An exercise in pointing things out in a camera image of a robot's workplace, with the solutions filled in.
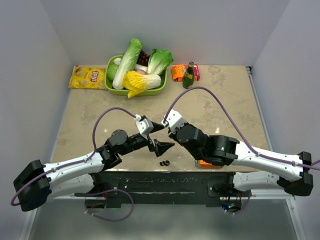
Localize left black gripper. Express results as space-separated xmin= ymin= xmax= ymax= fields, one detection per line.
xmin=119 ymin=121 xmax=174 ymax=157

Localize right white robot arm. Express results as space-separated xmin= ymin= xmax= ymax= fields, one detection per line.
xmin=168 ymin=123 xmax=314 ymax=197

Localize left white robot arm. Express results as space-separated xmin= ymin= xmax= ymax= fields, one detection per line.
xmin=11 ymin=115 xmax=174 ymax=212

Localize orange sponge pack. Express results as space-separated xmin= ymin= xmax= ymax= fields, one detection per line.
xmin=195 ymin=160 xmax=222 ymax=169

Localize green plastic basket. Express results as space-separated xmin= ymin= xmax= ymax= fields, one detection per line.
xmin=104 ymin=54 xmax=168 ymax=97

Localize yellow napa cabbage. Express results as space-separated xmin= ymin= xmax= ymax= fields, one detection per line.
xmin=122 ymin=71 xmax=162 ymax=98

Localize green glass bottle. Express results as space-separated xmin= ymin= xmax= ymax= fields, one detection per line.
xmin=182 ymin=61 xmax=195 ymax=89

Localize orange snack box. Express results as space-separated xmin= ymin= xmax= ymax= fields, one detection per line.
xmin=171 ymin=64 xmax=188 ymax=82

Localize pink snack box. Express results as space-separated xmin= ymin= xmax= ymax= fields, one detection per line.
xmin=193 ymin=64 xmax=200 ymax=81

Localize green lettuce leaf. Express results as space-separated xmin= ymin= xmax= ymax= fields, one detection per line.
xmin=146 ymin=48 xmax=174 ymax=75

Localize dark red grapes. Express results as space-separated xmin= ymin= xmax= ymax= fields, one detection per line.
xmin=136 ymin=50 xmax=150 ymax=67

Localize green round cabbage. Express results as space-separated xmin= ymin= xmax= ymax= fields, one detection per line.
xmin=106 ymin=63 xmax=119 ymax=81

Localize tall green napa cabbage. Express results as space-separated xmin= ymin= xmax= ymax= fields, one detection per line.
xmin=112 ymin=38 xmax=143 ymax=90

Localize yellow Lays chips bag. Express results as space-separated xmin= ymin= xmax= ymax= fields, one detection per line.
xmin=68 ymin=66 xmax=107 ymax=90

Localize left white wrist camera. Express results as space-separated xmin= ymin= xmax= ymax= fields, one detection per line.
xmin=134 ymin=114 xmax=154 ymax=140

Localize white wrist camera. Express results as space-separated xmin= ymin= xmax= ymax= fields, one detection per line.
xmin=160 ymin=109 xmax=187 ymax=135
xmin=134 ymin=114 xmax=154 ymax=140

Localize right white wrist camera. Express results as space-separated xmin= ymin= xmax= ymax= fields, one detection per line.
xmin=160 ymin=109 xmax=187 ymax=135

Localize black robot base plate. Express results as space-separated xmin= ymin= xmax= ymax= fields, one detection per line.
xmin=44 ymin=169 xmax=251 ymax=210

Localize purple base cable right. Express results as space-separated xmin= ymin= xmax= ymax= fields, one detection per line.
xmin=223 ymin=192 xmax=252 ymax=216

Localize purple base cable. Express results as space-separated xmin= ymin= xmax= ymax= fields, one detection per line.
xmin=223 ymin=192 xmax=252 ymax=216
xmin=84 ymin=188 xmax=136 ymax=222

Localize aluminium rail right edge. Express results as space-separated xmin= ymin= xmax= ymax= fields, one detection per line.
xmin=245 ymin=66 xmax=273 ymax=151

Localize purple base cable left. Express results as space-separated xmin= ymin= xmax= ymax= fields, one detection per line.
xmin=84 ymin=188 xmax=136 ymax=222

